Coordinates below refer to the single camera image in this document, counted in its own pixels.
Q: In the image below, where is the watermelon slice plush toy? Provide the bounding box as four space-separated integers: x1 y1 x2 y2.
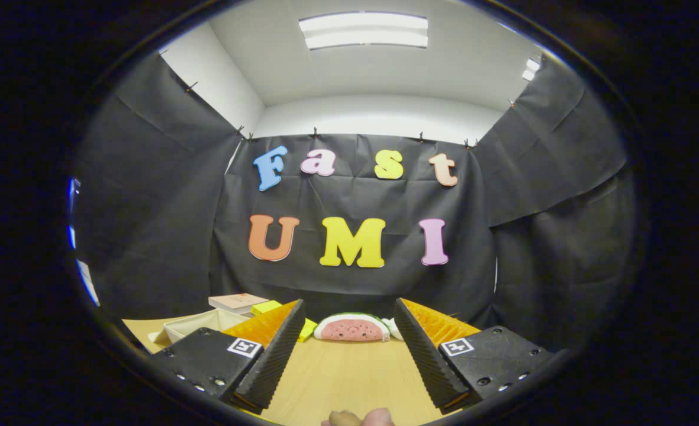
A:
314 313 391 343

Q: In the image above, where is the yellow book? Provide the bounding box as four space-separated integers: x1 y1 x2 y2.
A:
250 300 318 343

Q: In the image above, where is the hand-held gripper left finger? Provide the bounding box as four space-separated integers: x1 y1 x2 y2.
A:
151 298 307 414

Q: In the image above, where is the beige book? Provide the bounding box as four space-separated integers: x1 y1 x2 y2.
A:
208 293 270 315

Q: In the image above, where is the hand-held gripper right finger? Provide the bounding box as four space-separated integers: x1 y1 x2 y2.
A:
392 298 557 415

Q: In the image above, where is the large ceiling light panel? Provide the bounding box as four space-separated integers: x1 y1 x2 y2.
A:
299 12 430 51

